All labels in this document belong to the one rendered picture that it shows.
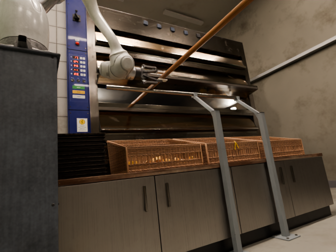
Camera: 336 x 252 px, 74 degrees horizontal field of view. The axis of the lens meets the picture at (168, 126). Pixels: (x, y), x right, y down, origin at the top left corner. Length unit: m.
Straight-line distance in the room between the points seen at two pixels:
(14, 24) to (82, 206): 0.82
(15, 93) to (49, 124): 0.14
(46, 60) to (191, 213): 1.12
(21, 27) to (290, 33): 4.97
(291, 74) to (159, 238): 4.39
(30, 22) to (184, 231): 1.26
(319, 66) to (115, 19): 3.74
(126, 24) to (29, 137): 1.75
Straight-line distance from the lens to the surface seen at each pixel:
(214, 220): 1.57
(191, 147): 1.54
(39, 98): 0.83
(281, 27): 5.58
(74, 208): 1.22
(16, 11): 1.00
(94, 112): 1.87
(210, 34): 1.17
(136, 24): 2.40
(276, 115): 5.24
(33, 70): 0.87
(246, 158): 1.87
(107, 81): 1.98
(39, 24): 1.00
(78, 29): 2.14
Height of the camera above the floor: 0.55
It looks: 12 degrees up
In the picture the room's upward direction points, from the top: 6 degrees counter-clockwise
